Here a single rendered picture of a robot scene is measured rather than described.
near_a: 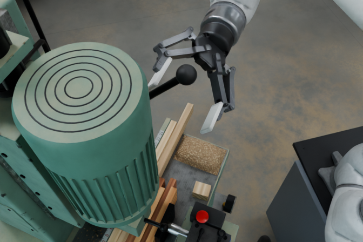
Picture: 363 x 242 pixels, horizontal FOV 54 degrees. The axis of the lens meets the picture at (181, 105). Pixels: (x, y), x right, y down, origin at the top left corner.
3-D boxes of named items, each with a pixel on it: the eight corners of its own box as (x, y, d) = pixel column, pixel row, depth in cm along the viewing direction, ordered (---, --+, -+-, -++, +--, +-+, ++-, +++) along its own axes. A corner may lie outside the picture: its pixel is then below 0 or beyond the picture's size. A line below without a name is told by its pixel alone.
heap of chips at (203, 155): (216, 175, 104) (217, 170, 101) (173, 159, 107) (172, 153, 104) (227, 150, 109) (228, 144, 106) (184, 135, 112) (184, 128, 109)
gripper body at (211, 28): (220, 54, 81) (206, 83, 76) (193, 29, 79) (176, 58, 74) (243, 40, 75) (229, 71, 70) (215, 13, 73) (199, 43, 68)
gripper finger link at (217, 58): (202, 59, 75) (207, 59, 76) (214, 111, 73) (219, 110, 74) (214, 52, 72) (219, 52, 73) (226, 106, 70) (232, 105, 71)
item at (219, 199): (219, 223, 132) (221, 216, 125) (188, 210, 134) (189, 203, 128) (227, 203, 136) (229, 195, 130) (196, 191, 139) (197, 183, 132)
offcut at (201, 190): (195, 185, 102) (195, 180, 99) (210, 189, 101) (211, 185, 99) (192, 196, 100) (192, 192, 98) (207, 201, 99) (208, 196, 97)
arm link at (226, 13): (199, 14, 82) (189, 30, 79) (226, -7, 75) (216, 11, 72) (227, 40, 85) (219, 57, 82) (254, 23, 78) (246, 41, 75)
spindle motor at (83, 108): (134, 244, 64) (103, 169, 39) (52, 207, 68) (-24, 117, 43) (173, 162, 74) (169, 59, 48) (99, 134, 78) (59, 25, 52)
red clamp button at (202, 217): (206, 225, 84) (206, 224, 83) (194, 220, 85) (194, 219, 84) (210, 214, 86) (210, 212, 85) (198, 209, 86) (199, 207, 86)
